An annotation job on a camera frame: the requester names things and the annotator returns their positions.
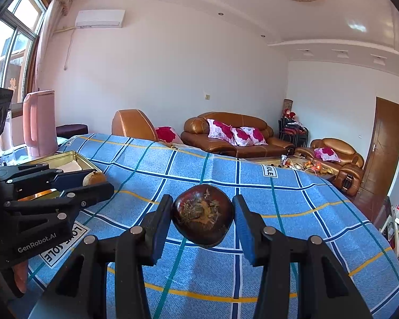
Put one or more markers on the red cushion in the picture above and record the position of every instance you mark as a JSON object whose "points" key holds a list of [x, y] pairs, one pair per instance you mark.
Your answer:
{"points": [[166, 134]]}

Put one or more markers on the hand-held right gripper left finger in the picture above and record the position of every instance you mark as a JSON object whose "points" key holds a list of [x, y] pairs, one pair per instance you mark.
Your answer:
{"points": [[158, 236]]}

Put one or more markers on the pink curtain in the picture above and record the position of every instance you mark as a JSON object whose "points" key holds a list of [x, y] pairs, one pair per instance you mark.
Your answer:
{"points": [[50, 40]]}

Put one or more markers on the dark brown passion fruit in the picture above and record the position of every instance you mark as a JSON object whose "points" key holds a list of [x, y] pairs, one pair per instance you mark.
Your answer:
{"points": [[202, 214]]}

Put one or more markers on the white air conditioner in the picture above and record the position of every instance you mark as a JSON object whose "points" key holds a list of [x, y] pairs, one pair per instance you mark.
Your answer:
{"points": [[99, 18]]}

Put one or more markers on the brown wooden door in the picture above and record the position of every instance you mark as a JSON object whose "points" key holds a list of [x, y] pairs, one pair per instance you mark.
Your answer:
{"points": [[382, 149]]}

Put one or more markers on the cluttered coffee table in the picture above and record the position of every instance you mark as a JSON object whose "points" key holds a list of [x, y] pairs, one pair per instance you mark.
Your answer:
{"points": [[302, 166]]}

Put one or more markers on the stacked dark chairs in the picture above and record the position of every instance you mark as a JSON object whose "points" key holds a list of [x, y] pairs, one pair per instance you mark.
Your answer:
{"points": [[294, 129]]}

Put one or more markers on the brown leather armchair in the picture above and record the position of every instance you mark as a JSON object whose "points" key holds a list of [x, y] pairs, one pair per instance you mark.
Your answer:
{"points": [[349, 169], [133, 124]]}

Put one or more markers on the tall brown vase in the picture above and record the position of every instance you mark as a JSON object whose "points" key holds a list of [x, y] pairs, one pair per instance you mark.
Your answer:
{"points": [[287, 104]]}

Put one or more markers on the gold metal tin box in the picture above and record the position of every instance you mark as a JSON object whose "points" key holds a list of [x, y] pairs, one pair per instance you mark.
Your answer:
{"points": [[69, 159]]}

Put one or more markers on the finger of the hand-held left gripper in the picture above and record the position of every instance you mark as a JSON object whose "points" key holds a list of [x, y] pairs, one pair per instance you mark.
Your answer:
{"points": [[93, 194], [71, 180]]}

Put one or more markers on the blue plaid blanket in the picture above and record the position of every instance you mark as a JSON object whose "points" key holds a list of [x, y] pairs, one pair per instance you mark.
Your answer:
{"points": [[286, 199]]}

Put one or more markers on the white pillow red flowers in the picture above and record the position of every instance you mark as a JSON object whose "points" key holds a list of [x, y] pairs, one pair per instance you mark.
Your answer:
{"points": [[221, 129], [249, 136], [326, 154]]}

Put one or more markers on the person's left hand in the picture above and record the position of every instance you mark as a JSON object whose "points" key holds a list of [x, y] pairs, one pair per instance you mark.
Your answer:
{"points": [[21, 277]]}

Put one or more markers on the pink electric kettle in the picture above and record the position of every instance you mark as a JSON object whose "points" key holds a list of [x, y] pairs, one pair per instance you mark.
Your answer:
{"points": [[40, 123]]}

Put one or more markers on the small tan kiwi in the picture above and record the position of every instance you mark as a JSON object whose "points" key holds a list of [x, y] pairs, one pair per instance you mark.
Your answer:
{"points": [[94, 177]]}

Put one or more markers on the brown leather sofa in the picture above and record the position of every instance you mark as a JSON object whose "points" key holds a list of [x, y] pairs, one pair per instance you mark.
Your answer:
{"points": [[196, 133]]}

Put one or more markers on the dark stool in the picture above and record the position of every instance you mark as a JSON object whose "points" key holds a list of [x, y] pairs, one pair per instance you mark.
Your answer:
{"points": [[71, 129]]}

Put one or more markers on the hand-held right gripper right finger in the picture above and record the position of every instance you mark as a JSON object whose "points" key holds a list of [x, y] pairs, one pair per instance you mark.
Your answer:
{"points": [[247, 236]]}

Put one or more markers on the window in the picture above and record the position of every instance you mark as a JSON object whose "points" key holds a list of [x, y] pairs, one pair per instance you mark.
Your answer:
{"points": [[13, 40]]}

